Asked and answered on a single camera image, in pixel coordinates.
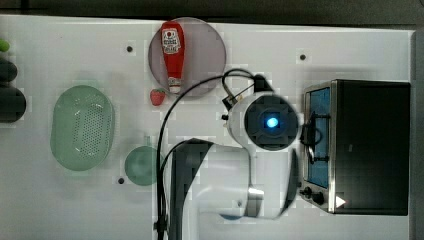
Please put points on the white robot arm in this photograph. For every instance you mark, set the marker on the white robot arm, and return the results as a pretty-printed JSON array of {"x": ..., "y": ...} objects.
[{"x": 255, "y": 179}]

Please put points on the black toaster oven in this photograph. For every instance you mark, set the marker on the black toaster oven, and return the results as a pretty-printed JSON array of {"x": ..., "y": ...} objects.
[{"x": 356, "y": 145}]

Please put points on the red toy strawberry near plate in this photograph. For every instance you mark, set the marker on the red toy strawberry near plate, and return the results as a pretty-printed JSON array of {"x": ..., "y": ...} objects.
[{"x": 157, "y": 96}]

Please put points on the grey round plate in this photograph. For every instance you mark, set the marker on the grey round plate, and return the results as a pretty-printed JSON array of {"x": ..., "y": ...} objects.
[{"x": 205, "y": 54}]

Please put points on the green measuring cup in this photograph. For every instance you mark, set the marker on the green measuring cup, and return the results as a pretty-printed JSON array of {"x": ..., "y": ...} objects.
[{"x": 142, "y": 162}]

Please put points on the red ketchup bottle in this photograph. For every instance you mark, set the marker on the red ketchup bottle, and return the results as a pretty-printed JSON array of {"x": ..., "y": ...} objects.
[{"x": 173, "y": 48}]

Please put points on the green perforated colander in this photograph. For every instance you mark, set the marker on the green perforated colander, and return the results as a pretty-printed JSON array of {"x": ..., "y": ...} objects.
[{"x": 82, "y": 128}]

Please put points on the large black pan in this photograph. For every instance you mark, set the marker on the large black pan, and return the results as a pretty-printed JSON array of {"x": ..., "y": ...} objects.
[{"x": 12, "y": 104}]

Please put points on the small black pot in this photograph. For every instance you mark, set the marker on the small black pot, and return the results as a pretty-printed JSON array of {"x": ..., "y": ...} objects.
[{"x": 8, "y": 71}]

